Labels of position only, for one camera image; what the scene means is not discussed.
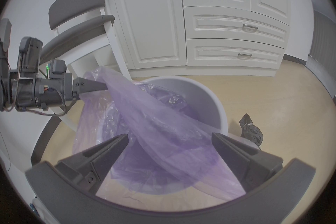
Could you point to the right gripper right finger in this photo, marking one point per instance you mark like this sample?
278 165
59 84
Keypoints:
236 157

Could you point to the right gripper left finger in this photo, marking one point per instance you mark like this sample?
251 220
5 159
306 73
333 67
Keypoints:
105 158

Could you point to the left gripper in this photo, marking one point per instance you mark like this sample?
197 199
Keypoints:
52 91

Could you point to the black plastic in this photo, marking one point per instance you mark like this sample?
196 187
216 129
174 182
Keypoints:
250 129

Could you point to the purple plastic bag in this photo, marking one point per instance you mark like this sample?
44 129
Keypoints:
162 133

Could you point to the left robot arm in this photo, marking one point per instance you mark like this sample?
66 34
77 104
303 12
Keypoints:
28 60

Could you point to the white trash bin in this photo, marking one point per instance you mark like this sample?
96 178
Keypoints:
204 102

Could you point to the white chair with grey cushions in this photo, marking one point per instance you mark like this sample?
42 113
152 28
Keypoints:
76 5

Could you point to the white wardrobe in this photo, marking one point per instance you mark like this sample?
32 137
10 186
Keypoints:
215 7

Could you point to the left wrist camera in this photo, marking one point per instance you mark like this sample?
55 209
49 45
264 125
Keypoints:
58 66

